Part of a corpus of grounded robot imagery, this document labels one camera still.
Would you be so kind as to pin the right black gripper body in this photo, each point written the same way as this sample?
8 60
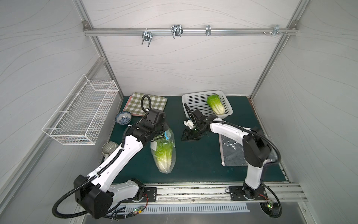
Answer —
193 132

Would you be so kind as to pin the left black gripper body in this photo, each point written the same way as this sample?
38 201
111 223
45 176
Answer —
158 131

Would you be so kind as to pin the white plastic basket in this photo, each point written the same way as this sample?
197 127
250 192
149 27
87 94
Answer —
198 101

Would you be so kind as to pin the clear blue zipper bag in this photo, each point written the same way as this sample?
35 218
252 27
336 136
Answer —
168 135

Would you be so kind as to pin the chinese cabbage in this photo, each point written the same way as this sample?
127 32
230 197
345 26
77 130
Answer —
164 165
164 149
215 103

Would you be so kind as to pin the pink dotted zipper bag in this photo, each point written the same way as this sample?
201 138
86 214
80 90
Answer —
232 153

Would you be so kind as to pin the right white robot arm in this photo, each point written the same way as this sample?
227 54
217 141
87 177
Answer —
256 147

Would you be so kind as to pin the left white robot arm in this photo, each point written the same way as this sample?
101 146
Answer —
94 193

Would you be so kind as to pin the green checkered cloth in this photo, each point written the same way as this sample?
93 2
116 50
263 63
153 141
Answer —
133 105

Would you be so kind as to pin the blue white porcelain bowl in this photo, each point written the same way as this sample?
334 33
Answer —
123 118

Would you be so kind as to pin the striped ceramic mug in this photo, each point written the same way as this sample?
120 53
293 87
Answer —
108 148

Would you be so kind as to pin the metal hook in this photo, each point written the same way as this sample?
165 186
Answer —
176 30
208 30
276 32
147 37

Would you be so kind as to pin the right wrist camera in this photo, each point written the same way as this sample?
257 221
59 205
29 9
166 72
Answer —
189 123

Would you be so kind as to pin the white wire wall basket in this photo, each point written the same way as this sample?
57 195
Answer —
80 117

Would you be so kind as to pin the aluminium top rail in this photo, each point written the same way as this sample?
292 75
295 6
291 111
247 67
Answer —
186 31

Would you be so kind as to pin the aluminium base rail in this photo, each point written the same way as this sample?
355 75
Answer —
220 192

